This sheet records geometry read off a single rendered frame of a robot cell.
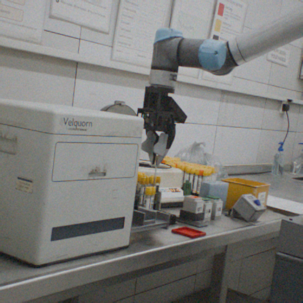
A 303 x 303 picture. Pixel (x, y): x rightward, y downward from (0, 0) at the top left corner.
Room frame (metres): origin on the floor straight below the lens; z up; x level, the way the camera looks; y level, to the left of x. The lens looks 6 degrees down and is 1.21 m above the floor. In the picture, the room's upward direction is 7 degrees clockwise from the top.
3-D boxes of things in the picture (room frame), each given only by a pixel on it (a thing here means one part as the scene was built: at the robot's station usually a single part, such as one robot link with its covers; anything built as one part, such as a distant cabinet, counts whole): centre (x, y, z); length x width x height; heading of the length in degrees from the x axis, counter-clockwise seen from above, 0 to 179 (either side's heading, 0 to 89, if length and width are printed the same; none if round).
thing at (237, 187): (1.90, -0.36, 0.93); 0.13 x 0.13 x 0.10; 58
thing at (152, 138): (1.48, 0.00, 1.09); 0.06 x 0.03 x 0.09; 144
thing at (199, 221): (1.57, -0.15, 0.89); 0.09 x 0.05 x 0.04; 54
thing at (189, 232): (1.43, -0.14, 0.88); 0.07 x 0.07 x 0.01; 54
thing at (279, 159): (3.22, -0.77, 0.97); 0.08 x 0.07 x 0.20; 147
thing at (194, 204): (1.57, -0.15, 0.92); 0.05 x 0.04 x 0.06; 54
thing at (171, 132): (1.48, -0.04, 1.13); 0.05 x 0.02 x 0.09; 54
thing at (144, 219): (1.30, 0.01, 0.92); 0.21 x 0.07 x 0.05; 144
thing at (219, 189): (1.78, -0.23, 0.92); 0.10 x 0.07 x 0.10; 136
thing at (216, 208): (1.68, -0.22, 0.91); 0.05 x 0.04 x 0.07; 54
